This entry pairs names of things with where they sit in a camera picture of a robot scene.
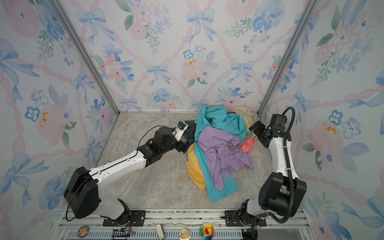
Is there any yellow cloth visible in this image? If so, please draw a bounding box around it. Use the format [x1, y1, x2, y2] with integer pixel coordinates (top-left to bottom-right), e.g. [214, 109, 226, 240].
[186, 144, 206, 190]

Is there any teal cloth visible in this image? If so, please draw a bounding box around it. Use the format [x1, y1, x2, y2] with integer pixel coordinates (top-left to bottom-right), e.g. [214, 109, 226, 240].
[195, 107, 247, 203]

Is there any white small stick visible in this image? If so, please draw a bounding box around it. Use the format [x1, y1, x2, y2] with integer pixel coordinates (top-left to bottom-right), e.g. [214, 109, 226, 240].
[156, 224, 166, 240]

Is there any dark grey cloth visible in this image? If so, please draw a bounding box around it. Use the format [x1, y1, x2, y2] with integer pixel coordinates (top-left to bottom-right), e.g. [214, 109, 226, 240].
[183, 120, 197, 144]

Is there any round cream badge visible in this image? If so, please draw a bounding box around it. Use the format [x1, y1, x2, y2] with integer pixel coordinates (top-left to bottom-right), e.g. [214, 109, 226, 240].
[179, 228, 192, 240]

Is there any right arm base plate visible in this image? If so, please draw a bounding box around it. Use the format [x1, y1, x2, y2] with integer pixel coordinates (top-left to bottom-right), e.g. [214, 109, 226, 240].
[221, 210, 267, 228]

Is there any round green badge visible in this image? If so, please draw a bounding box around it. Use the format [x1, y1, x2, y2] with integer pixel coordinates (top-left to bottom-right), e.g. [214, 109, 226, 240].
[77, 225, 89, 238]

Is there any colourful flower toy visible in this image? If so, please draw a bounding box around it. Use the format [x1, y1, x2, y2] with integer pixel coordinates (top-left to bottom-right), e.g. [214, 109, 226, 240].
[200, 223, 216, 240]

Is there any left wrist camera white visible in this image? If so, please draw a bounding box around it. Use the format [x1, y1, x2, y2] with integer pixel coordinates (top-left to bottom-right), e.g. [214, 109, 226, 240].
[174, 122, 189, 142]

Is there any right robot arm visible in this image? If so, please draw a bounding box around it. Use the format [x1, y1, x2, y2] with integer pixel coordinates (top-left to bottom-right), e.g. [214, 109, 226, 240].
[238, 112, 307, 226]

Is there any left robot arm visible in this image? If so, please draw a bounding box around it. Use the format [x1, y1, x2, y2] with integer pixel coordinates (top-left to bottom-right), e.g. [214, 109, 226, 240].
[64, 121, 196, 226]

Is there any right aluminium corner post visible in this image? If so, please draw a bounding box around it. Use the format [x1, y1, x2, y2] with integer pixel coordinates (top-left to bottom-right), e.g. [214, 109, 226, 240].
[258, 0, 318, 120]

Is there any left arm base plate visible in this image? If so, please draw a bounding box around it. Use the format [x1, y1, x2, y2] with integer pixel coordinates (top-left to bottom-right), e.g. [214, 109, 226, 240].
[103, 210, 147, 227]

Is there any left aluminium corner post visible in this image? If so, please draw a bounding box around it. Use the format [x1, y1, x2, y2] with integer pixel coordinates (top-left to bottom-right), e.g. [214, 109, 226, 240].
[48, 0, 120, 116]

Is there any pastel floral cloth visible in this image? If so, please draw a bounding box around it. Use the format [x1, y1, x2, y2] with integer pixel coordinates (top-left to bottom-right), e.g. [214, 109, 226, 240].
[227, 106, 256, 139]

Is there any aluminium corner post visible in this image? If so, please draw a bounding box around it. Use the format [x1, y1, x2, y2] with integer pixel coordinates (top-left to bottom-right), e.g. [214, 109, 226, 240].
[48, 0, 120, 116]
[258, 0, 318, 120]

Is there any aluminium front rail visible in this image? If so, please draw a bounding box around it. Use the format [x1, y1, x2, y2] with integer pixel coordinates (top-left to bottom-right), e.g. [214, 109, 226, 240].
[53, 209, 315, 240]

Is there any purple cloth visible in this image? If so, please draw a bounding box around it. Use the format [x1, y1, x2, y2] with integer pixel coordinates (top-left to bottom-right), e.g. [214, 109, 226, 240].
[198, 126, 255, 192]

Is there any pink printed jacket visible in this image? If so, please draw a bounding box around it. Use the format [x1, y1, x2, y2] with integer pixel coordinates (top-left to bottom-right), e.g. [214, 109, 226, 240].
[239, 137, 257, 155]

